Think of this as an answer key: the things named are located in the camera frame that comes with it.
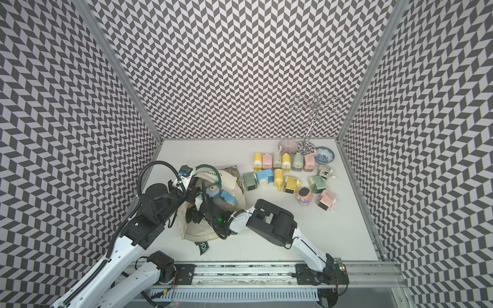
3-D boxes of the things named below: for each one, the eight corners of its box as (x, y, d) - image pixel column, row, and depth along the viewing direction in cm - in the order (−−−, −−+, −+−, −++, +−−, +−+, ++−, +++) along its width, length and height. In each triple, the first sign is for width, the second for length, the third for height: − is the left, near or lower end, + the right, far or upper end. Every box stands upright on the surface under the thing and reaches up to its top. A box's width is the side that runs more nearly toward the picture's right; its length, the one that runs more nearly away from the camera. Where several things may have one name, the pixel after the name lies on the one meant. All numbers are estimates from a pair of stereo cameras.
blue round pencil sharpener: (259, 186, 99) (259, 181, 95) (256, 176, 103) (256, 170, 99) (273, 183, 100) (274, 178, 96) (270, 173, 104) (271, 168, 100)
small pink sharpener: (317, 207, 90) (319, 204, 88) (320, 192, 95) (322, 188, 93) (333, 212, 89) (335, 209, 86) (334, 196, 94) (337, 193, 91)
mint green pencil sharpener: (291, 173, 106) (294, 163, 98) (290, 163, 111) (292, 152, 103) (301, 173, 106) (304, 163, 98) (299, 163, 111) (302, 152, 103)
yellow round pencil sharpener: (281, 173, 106) (283, 164, 99) (280, 162, 111) (281, 153, 104) (289, 173, 106) (291, 164, 99) (287, 162, 111) (289, 153, 104)
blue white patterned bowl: (316, 165, 108) (318, 159, 104) (313, 152, 114) (315, 146, 110) (333, 165, 108) (336, 159, 104) (328, 152, 114) (331, 146, 110)
